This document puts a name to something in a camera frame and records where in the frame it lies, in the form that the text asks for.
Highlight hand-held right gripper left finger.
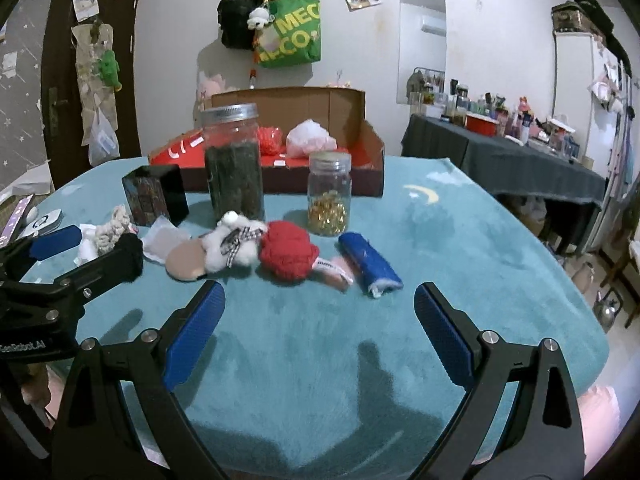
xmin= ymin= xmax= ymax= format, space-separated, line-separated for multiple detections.
xmin=50 ymin=280 xmax=231 ymax=480

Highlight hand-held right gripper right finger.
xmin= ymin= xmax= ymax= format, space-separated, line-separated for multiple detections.
xmin=414 ymin=282 xmax=586 ymax=480

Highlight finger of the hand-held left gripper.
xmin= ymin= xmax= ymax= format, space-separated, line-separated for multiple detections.
xmin=0 ymin=225 xmax=83 ymax=281
xmin=0 ymin=254 xmax=126 ymax=328

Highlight beige crochet scrunchie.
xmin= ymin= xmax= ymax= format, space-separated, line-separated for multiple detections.
xmin=95 ymin=205 xmax=135 ymax=255

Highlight white plush bear checked bow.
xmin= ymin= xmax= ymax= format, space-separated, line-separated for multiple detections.
xmin=201 ymin=210 xmax=269 ymax=274

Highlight red knitted piece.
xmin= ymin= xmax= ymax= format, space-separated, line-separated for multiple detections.
xmin=258 ymin=220 xmax=321 ymax=282

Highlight cardboard box with red lining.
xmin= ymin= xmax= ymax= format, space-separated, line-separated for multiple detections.
xmin=148 ymin=86 xmax=386 ymax=197

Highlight phone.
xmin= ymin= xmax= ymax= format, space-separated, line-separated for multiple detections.
xmin=0 ymin=194 xmax=36 ymax=248

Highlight beige round puff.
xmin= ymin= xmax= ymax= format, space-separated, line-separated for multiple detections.
xmin=165 ymin=239 xmax=208 ymax=281

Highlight translucent white packet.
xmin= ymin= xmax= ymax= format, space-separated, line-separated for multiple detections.
xmin=141 ymin=216 xmax=191 ymax=264

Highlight blue rolled cloth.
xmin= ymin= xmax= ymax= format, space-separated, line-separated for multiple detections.
xmin=338 ymin=231 xmax=405 ymax=299

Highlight black patterned tin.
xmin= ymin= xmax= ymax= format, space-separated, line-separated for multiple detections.
xmin=121 ymin=164 xmax=190 ymax=228

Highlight white plastic bag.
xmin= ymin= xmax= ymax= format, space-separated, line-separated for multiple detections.
xmin=88 ymin=107 xmax=121 ymax=167

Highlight teal blanket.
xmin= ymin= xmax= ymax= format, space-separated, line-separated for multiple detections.
xmin=20 ymin=155 xmax=611 ymax=466

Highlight pink item with label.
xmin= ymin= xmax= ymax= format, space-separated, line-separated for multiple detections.
xmin=314 ymin=255 xmax=356 ymax=293

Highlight large jar with dark contents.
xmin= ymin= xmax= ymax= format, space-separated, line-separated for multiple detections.
xmin=199 ymin=103 xmax=266 ymax=222

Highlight metal kettle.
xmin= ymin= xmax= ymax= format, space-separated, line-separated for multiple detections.
xmin=594 ymin=290 xmax=623 ymax=333

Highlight dark brown door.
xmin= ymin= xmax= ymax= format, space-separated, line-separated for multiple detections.
xmin=41 ymin=0 xmax=143 ymax=191

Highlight green plush toy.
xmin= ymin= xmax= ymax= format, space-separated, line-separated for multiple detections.
xmin=98 ymin=51 xmax=122 ymax=92

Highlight small jar with gold pieces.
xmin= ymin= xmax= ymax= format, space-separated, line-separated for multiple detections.
xmin=307 ymin=152 xmax=353 ymax=237

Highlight table with dark cloth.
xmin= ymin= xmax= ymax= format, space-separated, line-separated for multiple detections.
xmin=401 ymin=114 xmax=608 ymax=256

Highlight pink plush toy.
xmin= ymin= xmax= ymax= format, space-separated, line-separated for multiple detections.
xmin=196 ymin=71 xmax=240 ymax=111

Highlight white mesh bath pouf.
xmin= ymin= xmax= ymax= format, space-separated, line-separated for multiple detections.
xmin=285 ymin=119 xmax=339 ymax=157

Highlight cluster of cosmetic bottles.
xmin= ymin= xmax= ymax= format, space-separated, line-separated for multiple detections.
xmin=407 ymin=67 xmax=581 ymax=158

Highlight photo on door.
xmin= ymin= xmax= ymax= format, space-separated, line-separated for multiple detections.
xmin=71 ymin=0 xmax=99 ymax=22

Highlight white fridge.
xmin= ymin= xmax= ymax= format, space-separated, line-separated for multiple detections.
xmin=552 ymin=30 xmax=626 ymax=181

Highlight black hanging bag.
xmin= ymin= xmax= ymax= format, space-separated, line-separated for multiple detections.
xmin=217 ymin=0 xmax=264 ymax=51

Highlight hanging clothes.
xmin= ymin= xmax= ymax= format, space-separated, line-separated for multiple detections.
xmin=590 ymin=45 xmax=637 ymax=186

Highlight small white hanging plush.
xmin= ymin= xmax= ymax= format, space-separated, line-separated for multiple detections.
xmin=247 ymin=6 xmax=272 ymax=31

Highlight green tote bag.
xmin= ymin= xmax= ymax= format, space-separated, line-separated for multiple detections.
xmin=252 ymin=0 xmax=322 ymax=69

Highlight patterned suitcase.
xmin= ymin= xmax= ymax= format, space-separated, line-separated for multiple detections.
xmin=551 ymin=1 xmax=596 ymax=36

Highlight black bag on fridge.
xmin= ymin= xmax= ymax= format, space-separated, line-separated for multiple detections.
xmin=572 ymin=0 xmax=615 ymax=36

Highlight wall mirror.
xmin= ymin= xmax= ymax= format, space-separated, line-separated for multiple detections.
xmin=397 ymin=0 xmax=447 ymax=106

